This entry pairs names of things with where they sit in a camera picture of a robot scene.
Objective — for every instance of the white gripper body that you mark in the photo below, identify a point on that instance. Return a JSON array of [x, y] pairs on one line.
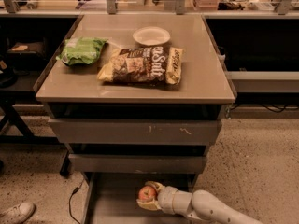
[[166, 197]]

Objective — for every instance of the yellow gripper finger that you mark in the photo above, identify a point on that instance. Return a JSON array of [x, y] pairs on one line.
[[149, 205], [156, 185]]

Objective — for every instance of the red apple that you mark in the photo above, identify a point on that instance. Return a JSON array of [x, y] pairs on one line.
[[147, 193]]

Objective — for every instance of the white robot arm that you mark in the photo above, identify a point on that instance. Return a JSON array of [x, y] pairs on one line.
[[198, 206]]

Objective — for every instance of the grey open bottom drawer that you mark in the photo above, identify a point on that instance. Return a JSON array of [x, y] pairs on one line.
[[111, 199]]

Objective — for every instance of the grey middle drawer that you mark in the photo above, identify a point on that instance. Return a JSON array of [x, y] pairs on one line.
[[138, 164]]

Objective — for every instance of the grey drawer cabinet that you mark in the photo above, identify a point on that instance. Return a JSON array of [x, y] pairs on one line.
[[150, 106]]

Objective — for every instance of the grey top drawer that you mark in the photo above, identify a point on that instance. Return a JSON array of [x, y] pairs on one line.
[[135, 132]]

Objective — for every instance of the brown yellow sea salt bag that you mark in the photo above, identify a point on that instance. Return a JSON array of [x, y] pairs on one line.
[[151, 64]]

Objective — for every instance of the white sneaker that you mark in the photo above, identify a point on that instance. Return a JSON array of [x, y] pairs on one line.
[[17, 214]]

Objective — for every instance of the white paper bowl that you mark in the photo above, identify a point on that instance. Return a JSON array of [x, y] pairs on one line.
[[150, 36]]

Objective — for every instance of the green chip bag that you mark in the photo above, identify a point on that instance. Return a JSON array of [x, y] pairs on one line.
[[81, 50]]

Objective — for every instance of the dark box on shelf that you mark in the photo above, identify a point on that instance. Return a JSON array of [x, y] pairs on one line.
[[35, 49]]

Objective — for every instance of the black table frame left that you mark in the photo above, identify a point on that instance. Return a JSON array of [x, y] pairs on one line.
[[12, 116]]

